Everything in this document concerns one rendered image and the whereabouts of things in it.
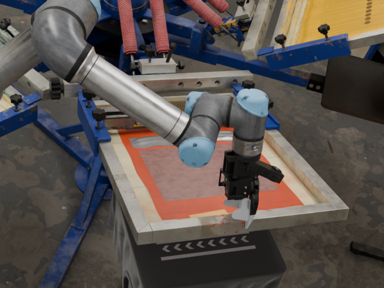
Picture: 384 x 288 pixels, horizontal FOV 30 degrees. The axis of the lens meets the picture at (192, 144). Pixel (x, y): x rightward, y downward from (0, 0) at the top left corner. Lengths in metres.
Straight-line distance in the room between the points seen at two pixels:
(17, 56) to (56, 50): 0.23
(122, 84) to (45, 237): 1.92
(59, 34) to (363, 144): 2.96
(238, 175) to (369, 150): 2.55
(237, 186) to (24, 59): 0.59
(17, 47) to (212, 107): 0.48
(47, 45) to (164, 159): 0.72
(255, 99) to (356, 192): 2.35
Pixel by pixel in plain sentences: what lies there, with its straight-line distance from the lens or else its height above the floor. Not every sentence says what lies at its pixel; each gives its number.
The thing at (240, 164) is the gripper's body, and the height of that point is 1.43.
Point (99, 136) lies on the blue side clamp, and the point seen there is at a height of 1.15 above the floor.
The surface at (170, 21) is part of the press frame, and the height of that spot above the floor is 1.02.
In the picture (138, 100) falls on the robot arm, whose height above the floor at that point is 1.63.
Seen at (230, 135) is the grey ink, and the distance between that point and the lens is 2.33.
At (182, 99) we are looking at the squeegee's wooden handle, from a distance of 2.31.
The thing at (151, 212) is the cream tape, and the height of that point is 1.20.
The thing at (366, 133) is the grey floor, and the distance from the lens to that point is 4.38.
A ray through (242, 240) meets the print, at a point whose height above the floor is 0.95.
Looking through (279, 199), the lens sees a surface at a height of 1.21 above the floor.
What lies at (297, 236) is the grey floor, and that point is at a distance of 3.62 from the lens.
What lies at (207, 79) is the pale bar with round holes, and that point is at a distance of 2.56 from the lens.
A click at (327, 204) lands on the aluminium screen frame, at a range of 1.97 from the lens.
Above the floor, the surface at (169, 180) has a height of 1.17.
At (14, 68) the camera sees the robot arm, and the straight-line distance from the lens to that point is 1.79.
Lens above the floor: 2.60
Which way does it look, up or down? 41 degrees down
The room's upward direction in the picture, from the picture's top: 12 degrees clockwise
